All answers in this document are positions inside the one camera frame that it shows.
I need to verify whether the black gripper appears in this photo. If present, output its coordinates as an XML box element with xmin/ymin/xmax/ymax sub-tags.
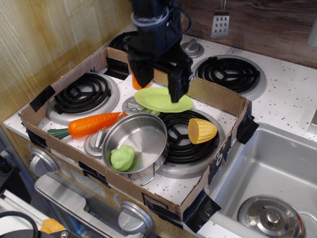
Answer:
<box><xmin>125</xmin><ymin>9</ymin><xmax>193</xmax><ymax>103</ymax></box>

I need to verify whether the stainless steel pan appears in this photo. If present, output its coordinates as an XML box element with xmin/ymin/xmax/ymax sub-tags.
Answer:
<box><xmin>102</xmin><ymin>113</ymin><xmax>169</xmax><ymax>186</ymax></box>

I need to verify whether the green toy broccoli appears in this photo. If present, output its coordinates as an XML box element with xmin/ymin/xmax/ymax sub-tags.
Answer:
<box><xmin>110</xmin><ymin>145</ymin><xmax>135</xmax><ymax>172</ymax></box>

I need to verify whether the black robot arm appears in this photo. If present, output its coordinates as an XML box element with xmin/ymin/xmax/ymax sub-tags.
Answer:
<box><xmin>124</xmin><ymin>0</ymin><xmax>193</xmax><ymax>103</ymax></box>

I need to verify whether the silver stove knob near pan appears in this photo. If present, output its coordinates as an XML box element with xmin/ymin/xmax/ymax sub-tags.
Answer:
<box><xmin>84</xmin><ymin>129</ymin><xmax>108</xmax><ymax>159</ymax></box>

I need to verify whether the light green toy plate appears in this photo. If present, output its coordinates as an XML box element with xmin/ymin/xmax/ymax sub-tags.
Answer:
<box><xmin>134</xmin><ymin>87</ymin><xmax>194</xmax><ymax>113</ymax></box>

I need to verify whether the orange toy carrot tip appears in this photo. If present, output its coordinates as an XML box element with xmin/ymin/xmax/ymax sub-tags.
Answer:
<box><xmin>132</xmin><ymin>74</ymin><xmax>150</xmax><ymax>90</ymax></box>

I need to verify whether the silver stove knob back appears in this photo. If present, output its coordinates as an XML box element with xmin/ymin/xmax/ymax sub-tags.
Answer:
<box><xmin>181</xmin><ymin>39</ymin><xmax>205</xmax><ymax>59</ymax></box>

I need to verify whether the silver stove knob under plate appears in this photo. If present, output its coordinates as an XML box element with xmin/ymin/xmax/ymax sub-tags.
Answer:
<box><xmin>122</xmin><ymin>97</ymin><xmax>151</xmax><ymax>115</ymax></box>

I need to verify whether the brown cardboard fence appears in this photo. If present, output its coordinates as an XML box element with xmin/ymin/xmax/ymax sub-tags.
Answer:
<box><xmin>18</xmin><ymin>47</ymin><xmax>260</xmax><ymax>234</ymax></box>

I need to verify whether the back left black burner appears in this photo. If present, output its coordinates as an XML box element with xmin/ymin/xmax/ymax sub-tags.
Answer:
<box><xmin>104</xmin><ymin>31</ymin><xmax>137</xmax><ymax>53</ymax></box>

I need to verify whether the black burner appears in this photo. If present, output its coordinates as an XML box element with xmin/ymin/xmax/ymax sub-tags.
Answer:
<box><xmin>104</xmin><ymin>31</ymin><xmax>137</xmax><ymax>53</ymax></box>
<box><xmin>157</xmin><ymin>109</ymin><xmax>226</xmax><ymax>179</ymax></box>
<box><xmin>47</xmin><ymin>72</ymin><xmax>119</xmax><ymax>126</ymax></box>
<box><xmin>193</xmin><ymin>55</ymin><xmax>267</xmax><ymax>101</ymax></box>

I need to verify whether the yellow toy corn cob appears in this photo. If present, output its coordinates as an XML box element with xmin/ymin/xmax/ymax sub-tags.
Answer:
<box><xmin>188</xmin><ymin>118</ymin><xmax>218</xmax><ymax>144</ymax></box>

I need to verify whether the front left black burner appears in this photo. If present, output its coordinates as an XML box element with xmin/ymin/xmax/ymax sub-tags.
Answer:
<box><xmin>47</xmin><ymin>72</ymin><xmax>119</xmax><ymax>126</ymax></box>

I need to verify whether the hanging silver slotted spatula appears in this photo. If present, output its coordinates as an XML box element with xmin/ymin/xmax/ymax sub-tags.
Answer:
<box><xmin>211</xmin><ymin>0</ymin><xmax>230</xmax><ymax>38</ymax></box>

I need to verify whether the back right black burner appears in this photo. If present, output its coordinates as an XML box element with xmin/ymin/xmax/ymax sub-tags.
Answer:
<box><xmin>193</xmin><ymin>55</ymin><xmax>267</xmax><ymax>101</ymax></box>

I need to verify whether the front right black burner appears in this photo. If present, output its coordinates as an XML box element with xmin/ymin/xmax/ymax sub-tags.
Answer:
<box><xmin>157</xmin><ymin>109</ymin><xmax>226</xmax><ymax>179</ymax></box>

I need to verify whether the orange toy carrot with leaves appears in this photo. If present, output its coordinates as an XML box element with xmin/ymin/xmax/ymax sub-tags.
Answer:
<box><xmin>48</xmin><ymin>112</ymin><xmax>126</xmax><ymax>139</ymax></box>

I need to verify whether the silver toy sink basin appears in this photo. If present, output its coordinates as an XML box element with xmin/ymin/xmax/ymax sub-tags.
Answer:
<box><xmin>210</xmin><ymin>124</ymin><xmax>317</xmax><ymax>238</ymax></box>

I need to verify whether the silver oven knob right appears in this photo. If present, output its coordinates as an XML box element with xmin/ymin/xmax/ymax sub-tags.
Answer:
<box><xmin>118</xmin><ymin>200</ymin><xmax>154</xmax><ymax>235</ymax></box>

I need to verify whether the silver oven knob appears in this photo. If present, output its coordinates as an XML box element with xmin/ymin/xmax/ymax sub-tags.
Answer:
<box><xmin>118</xmin><ymin>200</ymin><xmax>154</xmax><ymax>235</ymax></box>
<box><xmin>30</xmin><ymin>148</ymin><xmax>59</xmax><ymax>177</ymax></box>

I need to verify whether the silver oven knob left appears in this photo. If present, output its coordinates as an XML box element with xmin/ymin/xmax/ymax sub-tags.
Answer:
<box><xmin>30</xmin><ymin>148</ymin><xmax>59</xmax><ymax>177</ymax></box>

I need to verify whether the silver pot lid in sink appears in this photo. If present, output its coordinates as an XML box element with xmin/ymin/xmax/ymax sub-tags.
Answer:
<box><xmin>237</xmin><ymin>195</ymin><xmax>306</xmax><ymax>238</ymax></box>

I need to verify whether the yellow sponge piece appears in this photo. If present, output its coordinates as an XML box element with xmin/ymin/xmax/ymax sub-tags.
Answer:
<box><xmin>40</xmin><ymin>218</ymin><xmax>65</xmax><ymax>234</ymax></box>

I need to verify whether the silver oven door handle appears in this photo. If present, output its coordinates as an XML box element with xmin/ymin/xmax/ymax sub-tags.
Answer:
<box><xmin>35</xmin><ymin>175</ymin><xmax>143</xmax><ymax>238</ymax></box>

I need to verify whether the black cable bottom left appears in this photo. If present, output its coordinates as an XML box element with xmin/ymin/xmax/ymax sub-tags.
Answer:
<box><xmin>0</xmin><ymin>211</ymin><xmax>43</xmax><ymax>238</ymax></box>

